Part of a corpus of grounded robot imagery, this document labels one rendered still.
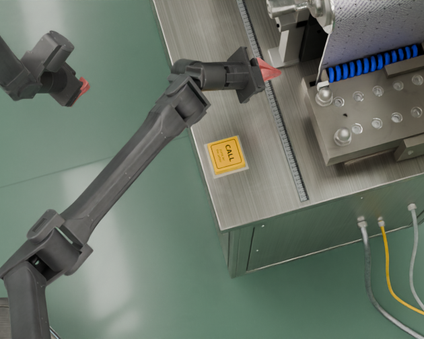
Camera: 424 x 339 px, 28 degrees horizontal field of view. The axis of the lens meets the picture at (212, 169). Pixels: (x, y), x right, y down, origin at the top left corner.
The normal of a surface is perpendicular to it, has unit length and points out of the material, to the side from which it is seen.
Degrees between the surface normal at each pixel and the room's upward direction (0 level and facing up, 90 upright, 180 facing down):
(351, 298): 0
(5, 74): 82
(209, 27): 0
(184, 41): 0
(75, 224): 43
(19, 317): 48
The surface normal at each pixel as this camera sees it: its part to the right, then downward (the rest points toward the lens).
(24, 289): -0.49, -0.71
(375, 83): -0.01, -0.27
